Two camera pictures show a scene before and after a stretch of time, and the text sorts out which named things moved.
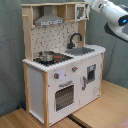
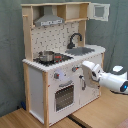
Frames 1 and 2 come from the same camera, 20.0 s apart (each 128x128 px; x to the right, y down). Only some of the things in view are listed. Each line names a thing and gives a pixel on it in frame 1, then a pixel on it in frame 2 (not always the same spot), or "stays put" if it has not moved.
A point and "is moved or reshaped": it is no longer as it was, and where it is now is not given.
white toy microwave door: x=80 y=14 is moved or reshaped
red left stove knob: x=56 y=75 stays put
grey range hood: x=49 y=18 stays put
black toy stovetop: x=58 y=58 stays put
